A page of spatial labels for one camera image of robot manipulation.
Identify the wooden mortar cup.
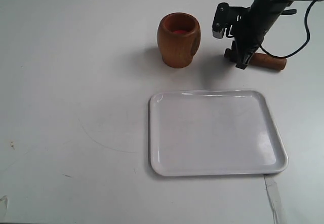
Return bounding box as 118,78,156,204
157,13,201,68

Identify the white rectangular plastic tray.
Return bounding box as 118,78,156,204
149,90,288,177

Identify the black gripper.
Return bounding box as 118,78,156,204
230,0,290,69

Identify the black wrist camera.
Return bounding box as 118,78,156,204
212,2,250,39

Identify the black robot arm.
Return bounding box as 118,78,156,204
232,0,323,69

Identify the black camera cable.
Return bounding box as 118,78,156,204
258,0,322,58

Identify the dark wooden pestle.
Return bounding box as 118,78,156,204
224,48,287,71

